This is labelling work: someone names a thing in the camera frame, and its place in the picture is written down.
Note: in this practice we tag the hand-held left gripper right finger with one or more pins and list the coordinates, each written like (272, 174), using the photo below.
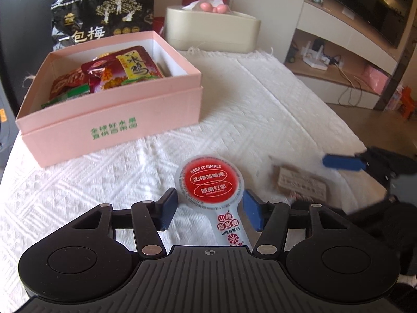
(252, 208)

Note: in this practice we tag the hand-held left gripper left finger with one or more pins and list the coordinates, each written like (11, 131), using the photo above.
(167, 208)

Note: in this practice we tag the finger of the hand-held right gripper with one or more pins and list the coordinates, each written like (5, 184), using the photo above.
(340, 162)

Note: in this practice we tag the small brown packet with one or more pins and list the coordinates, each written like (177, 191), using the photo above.
(299, 182)

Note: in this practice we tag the red round-lid hawthorn snack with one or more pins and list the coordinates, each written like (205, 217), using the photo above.
(208, 182)

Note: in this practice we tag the pink cardboard box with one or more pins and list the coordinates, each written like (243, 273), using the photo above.
(114, 111)

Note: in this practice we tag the orange plastic stool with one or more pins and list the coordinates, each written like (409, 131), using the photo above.
(409, 102)

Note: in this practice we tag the person's black trousers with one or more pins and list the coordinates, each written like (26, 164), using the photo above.
(384, 234)

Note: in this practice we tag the pink storage box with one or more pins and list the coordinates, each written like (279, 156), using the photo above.
(374, 76)

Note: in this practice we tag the white textured blanket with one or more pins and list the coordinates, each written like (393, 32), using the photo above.
(260, 104)

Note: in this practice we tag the white router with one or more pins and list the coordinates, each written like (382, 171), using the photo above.
(314, 62)

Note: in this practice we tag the person's white sock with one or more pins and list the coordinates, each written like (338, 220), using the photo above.
(409, 281)

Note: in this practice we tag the dark red snack packet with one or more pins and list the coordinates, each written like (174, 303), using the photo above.
(101, 78)

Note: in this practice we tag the maroon yellow-label snack packet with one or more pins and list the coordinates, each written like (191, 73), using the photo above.
(136, 65)

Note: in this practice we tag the clear packet with green edge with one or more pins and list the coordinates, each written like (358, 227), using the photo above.
(70, 94)

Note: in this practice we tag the black flat television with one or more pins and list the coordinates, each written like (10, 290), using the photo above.
(365, 6)

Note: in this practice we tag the red glossy snack packet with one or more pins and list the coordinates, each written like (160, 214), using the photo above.
(65, 83)

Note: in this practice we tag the cream tissue box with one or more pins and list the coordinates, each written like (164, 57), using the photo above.
(208, 29)

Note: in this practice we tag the twine tassel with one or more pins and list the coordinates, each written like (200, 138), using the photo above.
(28, 80)

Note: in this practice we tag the black gold-print snack bag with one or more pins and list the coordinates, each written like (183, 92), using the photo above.
(97, 13)

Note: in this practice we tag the white wall shelf unit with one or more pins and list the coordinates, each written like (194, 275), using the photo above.
(325, 81)

